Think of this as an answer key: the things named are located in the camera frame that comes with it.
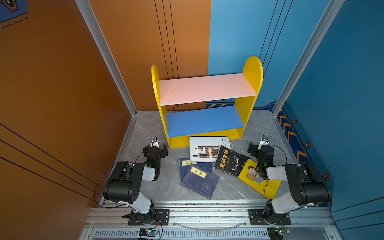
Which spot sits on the dark blue book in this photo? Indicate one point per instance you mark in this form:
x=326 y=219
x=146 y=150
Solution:
x=186 y=162

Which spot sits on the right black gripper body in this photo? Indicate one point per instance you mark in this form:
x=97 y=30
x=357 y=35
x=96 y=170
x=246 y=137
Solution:
x=252 y=148

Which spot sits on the yellow cartoon cover book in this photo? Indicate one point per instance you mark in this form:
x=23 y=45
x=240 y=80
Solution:
x=250 y=176

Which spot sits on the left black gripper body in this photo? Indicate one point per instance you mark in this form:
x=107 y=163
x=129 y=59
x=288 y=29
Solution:
x=164 y=149

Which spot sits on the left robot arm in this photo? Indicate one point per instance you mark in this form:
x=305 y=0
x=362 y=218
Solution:
x=124 y=184

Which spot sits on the yellow pink blue bookshelf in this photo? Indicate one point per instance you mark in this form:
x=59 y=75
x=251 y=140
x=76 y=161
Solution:
x=230 y=121

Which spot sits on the aluminium front rail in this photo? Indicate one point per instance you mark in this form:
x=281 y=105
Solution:
x=209 y=220

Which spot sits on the left green circuit board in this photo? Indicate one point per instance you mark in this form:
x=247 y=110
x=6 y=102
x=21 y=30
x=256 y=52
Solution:
x=148 y=233

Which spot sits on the white book with dark bars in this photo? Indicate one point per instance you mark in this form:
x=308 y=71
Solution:
x=206 y=149

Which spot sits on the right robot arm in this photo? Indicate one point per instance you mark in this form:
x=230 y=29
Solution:
x=306 y=186

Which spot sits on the green circuit board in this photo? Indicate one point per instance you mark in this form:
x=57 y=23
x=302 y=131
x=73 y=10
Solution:
x=148 y=233
x=277 y=234

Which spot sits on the purple blue book yellow label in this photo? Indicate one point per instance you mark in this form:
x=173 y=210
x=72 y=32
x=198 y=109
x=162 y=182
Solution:
x=200 y=181

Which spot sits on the black book yellow title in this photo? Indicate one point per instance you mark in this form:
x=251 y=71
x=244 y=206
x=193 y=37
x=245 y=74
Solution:
x=230 y=161

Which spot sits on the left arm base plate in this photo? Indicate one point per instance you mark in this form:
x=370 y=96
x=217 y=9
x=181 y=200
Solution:
x=158 y=216

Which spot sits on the right green circuit board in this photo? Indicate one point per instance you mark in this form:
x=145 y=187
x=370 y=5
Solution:
x=277 y=234

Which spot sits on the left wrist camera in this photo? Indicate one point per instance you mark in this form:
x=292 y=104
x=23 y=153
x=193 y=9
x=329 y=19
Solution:
x=154 y=142

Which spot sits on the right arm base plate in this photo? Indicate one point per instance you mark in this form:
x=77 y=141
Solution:
x=262 y=217

